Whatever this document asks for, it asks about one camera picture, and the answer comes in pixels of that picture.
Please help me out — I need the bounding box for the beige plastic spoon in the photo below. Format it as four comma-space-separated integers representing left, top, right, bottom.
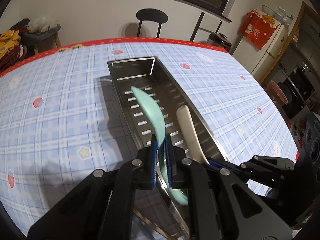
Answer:
176, 105, 209, 164

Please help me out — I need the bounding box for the green plastic spoon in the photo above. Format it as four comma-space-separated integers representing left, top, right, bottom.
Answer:
131, 86, 188, 206

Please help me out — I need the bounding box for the stainless steel utensil tray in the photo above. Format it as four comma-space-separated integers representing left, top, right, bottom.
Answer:
107, 56, 231, 240

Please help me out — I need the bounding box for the pink waste bin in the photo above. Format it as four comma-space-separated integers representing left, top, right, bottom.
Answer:
266, 80, 288, 108

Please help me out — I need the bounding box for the plaid blue tablecloth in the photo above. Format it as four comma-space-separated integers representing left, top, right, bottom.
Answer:
1, 38, 298, 236

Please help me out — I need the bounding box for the white refrigerator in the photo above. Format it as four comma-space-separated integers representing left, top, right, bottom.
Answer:
232, 24, 287, 81

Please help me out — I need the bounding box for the black metal rack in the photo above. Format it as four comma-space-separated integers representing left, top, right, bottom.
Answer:
189, 12, 222, 43

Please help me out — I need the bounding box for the dark rice cooker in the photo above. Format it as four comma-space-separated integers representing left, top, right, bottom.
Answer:
206, 33, 232, 52

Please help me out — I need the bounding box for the black round stool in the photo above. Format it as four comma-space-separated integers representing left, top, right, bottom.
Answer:
136, 8, 168, 38

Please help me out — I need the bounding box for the red hanging cloth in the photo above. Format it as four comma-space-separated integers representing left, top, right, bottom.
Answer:
238, 9, 280, 50

